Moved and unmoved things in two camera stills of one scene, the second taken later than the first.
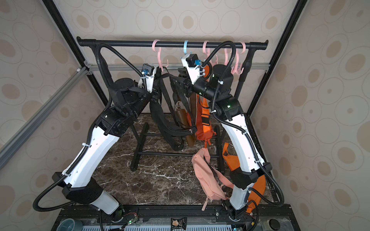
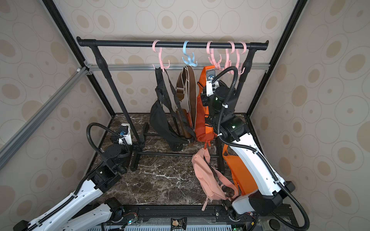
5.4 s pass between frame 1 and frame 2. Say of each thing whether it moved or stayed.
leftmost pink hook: stayed
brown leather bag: moved
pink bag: stayed
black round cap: stayed
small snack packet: stayed
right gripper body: moved
